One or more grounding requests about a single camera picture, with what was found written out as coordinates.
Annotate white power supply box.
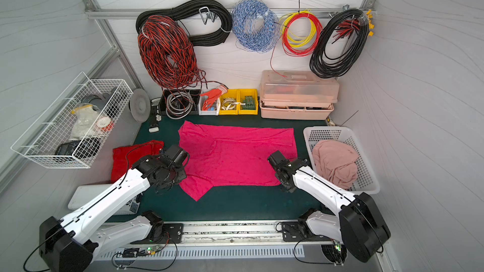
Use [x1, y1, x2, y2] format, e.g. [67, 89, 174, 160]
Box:
[68, 184, 143, 215]

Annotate pink translucent toolbox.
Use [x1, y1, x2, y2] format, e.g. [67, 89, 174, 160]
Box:
[260, 70, 340, 120]

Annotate coiled metal flexible conduit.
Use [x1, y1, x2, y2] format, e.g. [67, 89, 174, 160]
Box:
[165, 91, 194, 120]

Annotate magenta t-shirt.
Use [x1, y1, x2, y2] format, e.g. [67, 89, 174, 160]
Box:
[178, 122, 297, 201]

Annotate pale pink t-shirt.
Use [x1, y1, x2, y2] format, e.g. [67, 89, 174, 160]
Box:
[312, 140, 360, 190]

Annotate black cable coil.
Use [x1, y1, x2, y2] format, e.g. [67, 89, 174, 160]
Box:
[309, 8, 375, 79]

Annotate white laundry basket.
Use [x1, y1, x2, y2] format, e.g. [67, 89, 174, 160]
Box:
[303, 126, 380, 195]

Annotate white ribbon tape roll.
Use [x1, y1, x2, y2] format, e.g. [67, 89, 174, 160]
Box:
[221, 98, 241, 111]

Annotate yellow bin with tape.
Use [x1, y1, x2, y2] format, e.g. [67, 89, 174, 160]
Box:
[219, 89, 239, 115]

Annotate red work glove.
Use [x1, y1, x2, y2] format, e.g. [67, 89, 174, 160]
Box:
[203, 84, 228, 107]

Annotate green circuit boards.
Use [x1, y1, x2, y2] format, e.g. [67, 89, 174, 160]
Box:
[241, 96, 256, 110]

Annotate black storage bin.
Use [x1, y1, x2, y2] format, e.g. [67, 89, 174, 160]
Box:
[159, 89, 201, 120]

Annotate white storage bin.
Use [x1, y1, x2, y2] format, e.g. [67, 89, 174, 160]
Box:
[198, 94, 221, 116]

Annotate blue white wire coil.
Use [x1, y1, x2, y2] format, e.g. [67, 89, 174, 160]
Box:
[230, 0, 280, 54]

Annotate folded red t-shirt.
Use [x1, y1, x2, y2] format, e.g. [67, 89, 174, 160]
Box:
[111, 141, 164, 183]

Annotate yellow bin with circuit boards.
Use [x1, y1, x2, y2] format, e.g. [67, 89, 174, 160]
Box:
[238, 89, 259, 115]

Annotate red yellow wire coil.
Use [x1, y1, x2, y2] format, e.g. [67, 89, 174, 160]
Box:
[269, 9, 324, 78]

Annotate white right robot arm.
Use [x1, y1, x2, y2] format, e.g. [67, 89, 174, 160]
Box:
[268, 151, 391, 263]

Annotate black corrugated hose coil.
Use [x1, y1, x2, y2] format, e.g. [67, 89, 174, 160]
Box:
[135, 0, 234, 48]

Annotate white wire wall basket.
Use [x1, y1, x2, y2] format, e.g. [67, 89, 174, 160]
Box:
[11, 73, 133, 169]

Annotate red black twisted wire coil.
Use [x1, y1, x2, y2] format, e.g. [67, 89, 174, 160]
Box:
[137, 14, 216, 91]

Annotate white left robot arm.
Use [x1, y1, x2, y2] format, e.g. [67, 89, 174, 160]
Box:
[39, 145, 190, 271]

